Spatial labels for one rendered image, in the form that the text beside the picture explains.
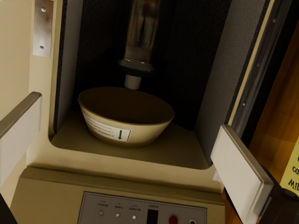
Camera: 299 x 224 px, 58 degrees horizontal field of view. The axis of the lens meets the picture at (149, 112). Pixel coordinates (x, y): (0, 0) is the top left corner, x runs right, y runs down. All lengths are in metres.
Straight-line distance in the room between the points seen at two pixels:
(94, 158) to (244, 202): 0.30
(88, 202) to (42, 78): 0.19
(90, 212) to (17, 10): 0.60
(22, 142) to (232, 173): 0.13
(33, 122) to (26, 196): 0.26
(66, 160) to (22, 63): 0.49
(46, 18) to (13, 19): 0.49
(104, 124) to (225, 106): 0.19
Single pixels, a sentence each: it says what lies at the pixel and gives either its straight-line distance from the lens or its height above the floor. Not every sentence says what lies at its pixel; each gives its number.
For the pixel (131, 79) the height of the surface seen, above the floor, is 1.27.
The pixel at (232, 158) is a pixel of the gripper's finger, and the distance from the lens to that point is 0.18.
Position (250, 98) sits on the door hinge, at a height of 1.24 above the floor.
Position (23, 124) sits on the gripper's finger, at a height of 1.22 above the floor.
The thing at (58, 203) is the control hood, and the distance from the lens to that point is 0.43.
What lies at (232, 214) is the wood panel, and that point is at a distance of 0.57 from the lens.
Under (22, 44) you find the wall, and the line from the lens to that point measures 0.86.
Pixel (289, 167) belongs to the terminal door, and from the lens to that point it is 0.34.
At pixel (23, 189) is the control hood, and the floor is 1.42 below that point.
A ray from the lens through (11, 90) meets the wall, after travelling 0.91.
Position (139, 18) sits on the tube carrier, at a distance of 0.42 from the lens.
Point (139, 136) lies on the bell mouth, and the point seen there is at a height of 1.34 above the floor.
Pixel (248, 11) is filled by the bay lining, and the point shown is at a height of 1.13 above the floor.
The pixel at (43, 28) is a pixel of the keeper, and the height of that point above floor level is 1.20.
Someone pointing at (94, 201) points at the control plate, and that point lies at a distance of 0.43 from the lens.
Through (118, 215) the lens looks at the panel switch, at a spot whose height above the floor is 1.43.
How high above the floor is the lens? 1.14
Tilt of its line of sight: 22 degrees up
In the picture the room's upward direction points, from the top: 168 degrees counter-clockwise
